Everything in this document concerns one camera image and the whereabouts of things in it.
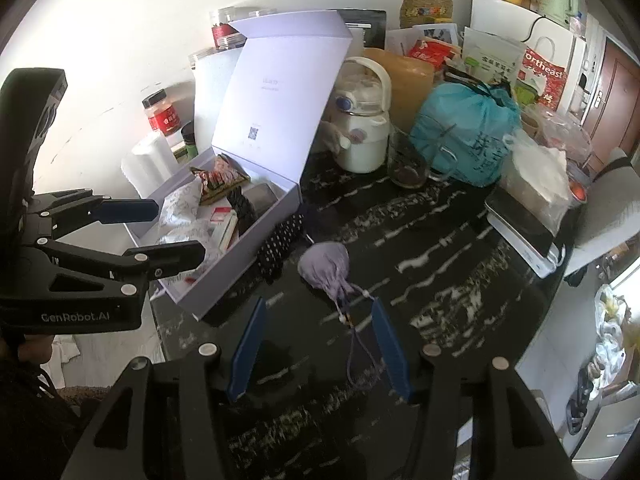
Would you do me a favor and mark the clear plastic bag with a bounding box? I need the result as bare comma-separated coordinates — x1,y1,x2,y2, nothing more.
500,129,572,235

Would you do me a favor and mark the red white snack packet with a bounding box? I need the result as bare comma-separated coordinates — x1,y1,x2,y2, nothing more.
209,207,238,252

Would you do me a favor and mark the lavender drawstring pouch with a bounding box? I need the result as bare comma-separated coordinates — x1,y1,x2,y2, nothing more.
296,240,388,394

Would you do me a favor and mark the person's left hand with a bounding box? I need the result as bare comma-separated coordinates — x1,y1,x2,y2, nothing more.
17,335,54,366

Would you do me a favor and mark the black smartphone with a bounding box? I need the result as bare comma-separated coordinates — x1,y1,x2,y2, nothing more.
485,186,554,258

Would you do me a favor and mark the lavender gift box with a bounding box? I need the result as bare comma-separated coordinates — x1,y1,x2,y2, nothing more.
124,8,354,322

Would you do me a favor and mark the teal drawstring bag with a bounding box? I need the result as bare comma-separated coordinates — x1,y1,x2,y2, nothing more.
409,79,520,188

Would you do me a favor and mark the red northeast shopping bag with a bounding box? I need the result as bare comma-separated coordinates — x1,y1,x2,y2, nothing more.
516,36,567,112

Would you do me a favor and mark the dark green lid jar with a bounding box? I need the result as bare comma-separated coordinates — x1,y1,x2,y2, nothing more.
180,122,198,159

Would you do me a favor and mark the white green food pouch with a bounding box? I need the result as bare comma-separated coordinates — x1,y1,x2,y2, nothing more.
462,27,526,84

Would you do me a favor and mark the black polka-dot scrunchie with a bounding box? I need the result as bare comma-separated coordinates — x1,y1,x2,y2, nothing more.
256,212,304,283

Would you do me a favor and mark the woven round trivet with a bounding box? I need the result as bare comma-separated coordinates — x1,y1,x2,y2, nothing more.
399,0,454,28

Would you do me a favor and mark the brown paper bag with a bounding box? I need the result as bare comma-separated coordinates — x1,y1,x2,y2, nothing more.
363,48,435,133

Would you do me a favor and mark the red-label spice jar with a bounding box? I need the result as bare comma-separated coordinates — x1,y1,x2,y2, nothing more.
142,89,181,136

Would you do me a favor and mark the cream thermos jug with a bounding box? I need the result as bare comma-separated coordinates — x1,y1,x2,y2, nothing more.
318,56,392,174

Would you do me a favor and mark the green snack bag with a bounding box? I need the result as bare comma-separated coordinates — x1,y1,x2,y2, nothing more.
190,154,250,206

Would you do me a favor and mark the white leaf-print packet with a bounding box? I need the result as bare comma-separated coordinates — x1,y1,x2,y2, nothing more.
157,177,221,284

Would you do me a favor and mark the brown wooden door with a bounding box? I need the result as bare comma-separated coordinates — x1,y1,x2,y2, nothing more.
584,39,639,174

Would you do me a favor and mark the white flat device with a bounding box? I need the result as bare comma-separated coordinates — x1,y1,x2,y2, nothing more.
487,210,566,278

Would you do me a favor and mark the far leaf-pattern chair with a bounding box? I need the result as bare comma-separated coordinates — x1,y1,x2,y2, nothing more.
564,148,639,287

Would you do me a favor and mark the glass mug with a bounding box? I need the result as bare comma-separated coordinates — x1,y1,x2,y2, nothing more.
387,127,458,190

